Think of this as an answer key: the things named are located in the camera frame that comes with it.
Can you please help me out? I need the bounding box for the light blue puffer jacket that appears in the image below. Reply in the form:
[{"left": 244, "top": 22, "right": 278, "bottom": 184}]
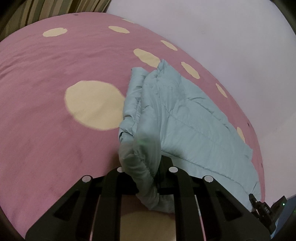
[{"left": 118, "top": 60, "right": 261, "bottom": 213}]

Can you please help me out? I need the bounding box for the striped headboard cushion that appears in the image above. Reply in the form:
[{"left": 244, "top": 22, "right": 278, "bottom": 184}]
[{"left": 1, "top": 0, "right": 111, "bottom": 40}]

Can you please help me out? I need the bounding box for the pink dotted bed sheet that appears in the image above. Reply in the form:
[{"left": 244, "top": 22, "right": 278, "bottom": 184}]
[{"left": 1, "top": 13, "right": 265, "bottom": 237}]

